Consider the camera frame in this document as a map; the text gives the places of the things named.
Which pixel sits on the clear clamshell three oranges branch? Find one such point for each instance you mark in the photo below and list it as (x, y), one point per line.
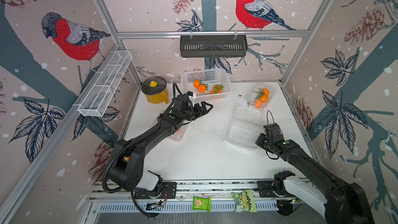
(255, 94)

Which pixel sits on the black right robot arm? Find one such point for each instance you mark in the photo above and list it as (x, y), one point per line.
(333, 198)

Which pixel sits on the orange on branch near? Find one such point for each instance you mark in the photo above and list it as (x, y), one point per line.
(258, 104)

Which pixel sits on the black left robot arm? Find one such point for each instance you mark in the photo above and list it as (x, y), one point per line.
(125, 168)

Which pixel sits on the orange on branch far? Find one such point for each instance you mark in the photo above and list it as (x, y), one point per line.
(265, 91)

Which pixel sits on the orange on branch middle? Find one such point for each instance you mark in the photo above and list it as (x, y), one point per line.
(264, 99)

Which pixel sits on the white plastic basket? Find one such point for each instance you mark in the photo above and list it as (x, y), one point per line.
(208, 84)

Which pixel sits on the black hanging wire shelf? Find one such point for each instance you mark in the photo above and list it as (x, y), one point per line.
(213, 46)

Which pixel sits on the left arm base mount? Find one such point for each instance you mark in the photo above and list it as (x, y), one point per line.
(166, 190)

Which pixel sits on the yellow pot with lid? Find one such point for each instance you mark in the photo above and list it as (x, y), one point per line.
(155, 90)

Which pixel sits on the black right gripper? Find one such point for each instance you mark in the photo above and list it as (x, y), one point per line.
(259, 140)

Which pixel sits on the green snack packet small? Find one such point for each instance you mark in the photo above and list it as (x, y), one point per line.
(201, 204)

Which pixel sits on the clear clamshell oranges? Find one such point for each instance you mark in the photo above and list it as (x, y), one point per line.
(177, 132)

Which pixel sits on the white wire wall shelf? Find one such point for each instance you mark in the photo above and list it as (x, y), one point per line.
(100, 95)

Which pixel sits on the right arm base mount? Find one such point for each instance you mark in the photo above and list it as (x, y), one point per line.
(266, 190)

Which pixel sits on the green snack packet large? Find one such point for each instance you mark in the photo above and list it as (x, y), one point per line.
(245, 201)

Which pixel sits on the clear clamshell four oranges branch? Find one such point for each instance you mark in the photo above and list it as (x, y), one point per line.
(245, 126)

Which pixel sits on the orange on branch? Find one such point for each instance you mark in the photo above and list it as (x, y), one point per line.
(264, 99)
(258, 104)
(265, 91)

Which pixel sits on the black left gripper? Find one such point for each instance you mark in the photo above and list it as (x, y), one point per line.
(199, 111)

